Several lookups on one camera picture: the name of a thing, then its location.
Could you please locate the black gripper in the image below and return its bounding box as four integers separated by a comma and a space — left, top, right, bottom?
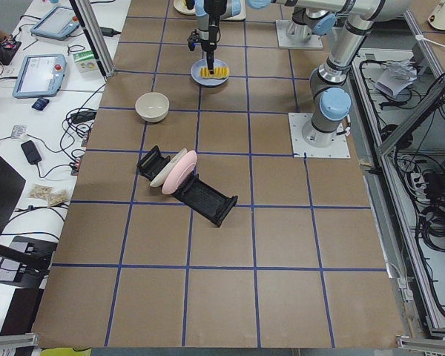
200, 25, 220, 74

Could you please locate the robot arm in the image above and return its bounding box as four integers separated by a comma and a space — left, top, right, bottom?
281, 0, 411, 148
183, 1, 336, 79

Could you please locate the cream plate under lemon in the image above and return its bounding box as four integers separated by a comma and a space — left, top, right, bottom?
173, 0, 195, 16

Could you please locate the pink plate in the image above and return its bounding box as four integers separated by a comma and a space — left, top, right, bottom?
162, 150, 197, 195

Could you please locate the cream plate in rack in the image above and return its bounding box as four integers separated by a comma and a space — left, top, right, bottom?
150, 148, 188, 188

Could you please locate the black plate rack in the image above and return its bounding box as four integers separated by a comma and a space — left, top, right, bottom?
136, 145, 238, 227

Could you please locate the cream rectangular tray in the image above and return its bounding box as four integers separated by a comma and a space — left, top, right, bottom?
220, 0, 245, 21

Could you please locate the cream bowl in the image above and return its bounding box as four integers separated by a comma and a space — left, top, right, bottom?
135, 92, 170, 123

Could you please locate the black power adapter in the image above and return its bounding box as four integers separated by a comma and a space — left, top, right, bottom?
99, 27, 121, 37

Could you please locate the green white carton box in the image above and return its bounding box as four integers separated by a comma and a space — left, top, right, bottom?
73, 50, 99, 73

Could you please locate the far teach pendant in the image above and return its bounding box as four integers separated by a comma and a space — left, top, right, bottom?
30, 6, 79, 40

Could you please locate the teach pendant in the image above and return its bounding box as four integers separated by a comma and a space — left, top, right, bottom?
13, 53, 67, 99
30, 6, 79, 40

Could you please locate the near teach pendant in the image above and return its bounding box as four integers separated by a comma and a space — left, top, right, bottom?
13, 53, 67, 99

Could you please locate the black phone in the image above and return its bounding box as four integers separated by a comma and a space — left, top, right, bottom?
21, 140, 42, 165

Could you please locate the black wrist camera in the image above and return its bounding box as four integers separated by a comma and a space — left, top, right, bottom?
187, 29, 201, 51

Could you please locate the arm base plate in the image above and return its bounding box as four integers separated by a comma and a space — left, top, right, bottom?
275, 20, 323, 50
289, 113, 351, 159

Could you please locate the aluminium frame post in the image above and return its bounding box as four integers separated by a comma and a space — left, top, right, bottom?
69, 0, 115, 78

